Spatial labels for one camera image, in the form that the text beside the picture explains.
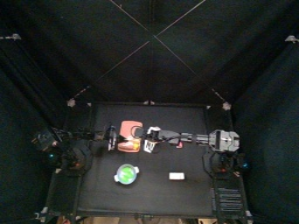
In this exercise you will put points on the white toy knife holder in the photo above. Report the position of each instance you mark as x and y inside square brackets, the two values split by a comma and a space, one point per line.
[148, 147]

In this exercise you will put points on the salmon pink cutting board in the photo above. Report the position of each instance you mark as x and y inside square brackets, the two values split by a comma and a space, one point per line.
[125, 128]

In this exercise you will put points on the yellow toy food piece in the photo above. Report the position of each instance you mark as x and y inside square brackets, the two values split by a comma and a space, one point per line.
[134, 145]

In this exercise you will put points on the small white box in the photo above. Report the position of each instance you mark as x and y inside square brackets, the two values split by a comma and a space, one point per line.
[176, 176]

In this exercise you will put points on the red toy knife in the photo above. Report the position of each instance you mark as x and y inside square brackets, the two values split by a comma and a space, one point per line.
[179, 144]

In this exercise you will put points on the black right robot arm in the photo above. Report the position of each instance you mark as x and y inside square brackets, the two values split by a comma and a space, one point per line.
[217, 140]

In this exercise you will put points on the white printed label plate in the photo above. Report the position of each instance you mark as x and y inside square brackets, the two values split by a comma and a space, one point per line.
[228, 199]

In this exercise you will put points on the grey metal frame bracket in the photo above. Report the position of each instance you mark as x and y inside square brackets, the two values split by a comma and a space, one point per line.
[70, 102]
[291, 38]
[225, 106]
[13, 37]

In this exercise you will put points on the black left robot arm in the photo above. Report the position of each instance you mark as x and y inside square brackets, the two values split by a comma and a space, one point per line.
[73, 135]

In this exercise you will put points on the pale toy food piece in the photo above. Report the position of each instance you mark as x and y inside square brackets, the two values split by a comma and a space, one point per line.
[125, 143]

